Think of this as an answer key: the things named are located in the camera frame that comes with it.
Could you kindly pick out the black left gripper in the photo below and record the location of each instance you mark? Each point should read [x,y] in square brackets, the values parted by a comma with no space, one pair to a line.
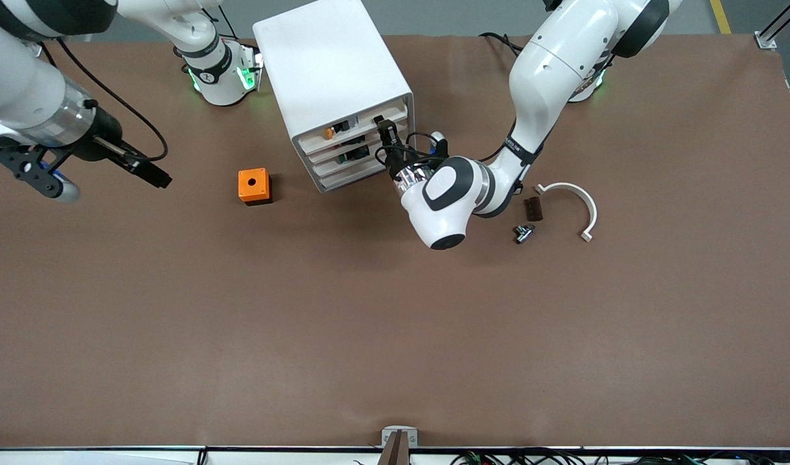
[394,158]

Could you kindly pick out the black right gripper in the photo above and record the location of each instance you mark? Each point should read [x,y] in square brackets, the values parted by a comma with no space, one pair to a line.
[104,138]

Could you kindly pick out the orange push button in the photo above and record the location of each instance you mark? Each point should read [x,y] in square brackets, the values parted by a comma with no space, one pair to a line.
[329,133]

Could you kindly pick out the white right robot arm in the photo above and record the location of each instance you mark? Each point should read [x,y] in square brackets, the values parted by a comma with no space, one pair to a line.
[20,84]

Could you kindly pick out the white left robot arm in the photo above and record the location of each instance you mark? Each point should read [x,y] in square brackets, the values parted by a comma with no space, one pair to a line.
[550,58]

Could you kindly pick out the white empty drawer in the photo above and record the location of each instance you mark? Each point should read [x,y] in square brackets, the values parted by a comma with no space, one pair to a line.
[356,174]

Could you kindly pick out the white drawer holding green button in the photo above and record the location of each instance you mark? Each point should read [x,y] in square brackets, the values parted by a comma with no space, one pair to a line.
[330,166]

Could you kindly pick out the white drawer holding red button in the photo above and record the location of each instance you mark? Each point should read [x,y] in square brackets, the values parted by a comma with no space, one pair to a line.
[323,153]

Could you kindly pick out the white drawer cabinet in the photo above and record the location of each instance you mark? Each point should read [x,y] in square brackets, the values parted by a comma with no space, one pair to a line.
[323,58]

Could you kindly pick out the brown terminal block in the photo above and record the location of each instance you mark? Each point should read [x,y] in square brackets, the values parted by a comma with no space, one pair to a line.
[534,209]

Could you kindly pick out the silver metal connector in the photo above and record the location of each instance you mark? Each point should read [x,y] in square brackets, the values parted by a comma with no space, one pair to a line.
[524,234]

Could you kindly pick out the orange button enclosure box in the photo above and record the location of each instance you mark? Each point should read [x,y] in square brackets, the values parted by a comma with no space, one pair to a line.
[252,184]

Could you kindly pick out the white curved bracket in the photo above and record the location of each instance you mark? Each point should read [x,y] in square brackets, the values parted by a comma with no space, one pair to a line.
[582,194]

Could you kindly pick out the grey mount bracket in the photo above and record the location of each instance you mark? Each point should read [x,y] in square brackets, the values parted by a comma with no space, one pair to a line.
[387,438]

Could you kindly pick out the brown post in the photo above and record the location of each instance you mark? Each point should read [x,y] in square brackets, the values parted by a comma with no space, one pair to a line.
[394,453]

